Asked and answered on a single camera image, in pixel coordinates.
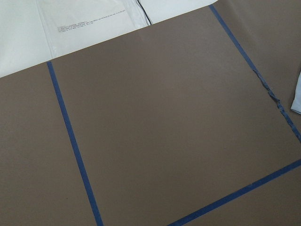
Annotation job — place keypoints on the light blue t-shirt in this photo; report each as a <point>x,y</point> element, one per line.
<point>296,105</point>

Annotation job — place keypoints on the white robot mounting base plate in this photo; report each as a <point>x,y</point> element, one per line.
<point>36,31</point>

